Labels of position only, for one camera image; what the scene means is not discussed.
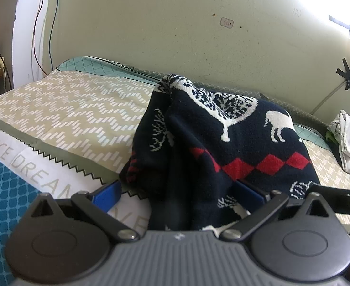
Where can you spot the teal honeycomb mat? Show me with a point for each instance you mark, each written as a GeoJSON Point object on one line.
{"type": "Point", "coordinates": [2, 190]}

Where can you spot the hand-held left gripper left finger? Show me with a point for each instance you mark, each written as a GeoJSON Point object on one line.
{"type": "Point", "coordinates": [107, 195]}

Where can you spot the beige patterned bed sheet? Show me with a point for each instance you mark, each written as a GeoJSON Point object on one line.
{"type": "Point", "coordinates": [73, 110]}

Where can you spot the small white wall sticker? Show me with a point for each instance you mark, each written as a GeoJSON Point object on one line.
{"type": "Point", "coordinates": [226, 22]}

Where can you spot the navy patterned knit sweater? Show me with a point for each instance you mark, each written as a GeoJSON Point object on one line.
{"type": "Point", "coordinates": [198, 155]}

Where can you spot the green cloth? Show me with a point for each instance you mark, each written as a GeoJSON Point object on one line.
{"type": "Point", "coordinates": [330, 135]}

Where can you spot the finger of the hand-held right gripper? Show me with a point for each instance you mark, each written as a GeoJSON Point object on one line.
{"type": "Point", "coordinates": [347, 201]}

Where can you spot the white door frame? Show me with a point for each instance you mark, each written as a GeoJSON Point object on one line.
{"type": "Point", "coordinates": [21, 35]}

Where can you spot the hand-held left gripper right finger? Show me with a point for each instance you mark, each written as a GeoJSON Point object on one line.
{"type": "Point", "coordinates": [252, 198]}

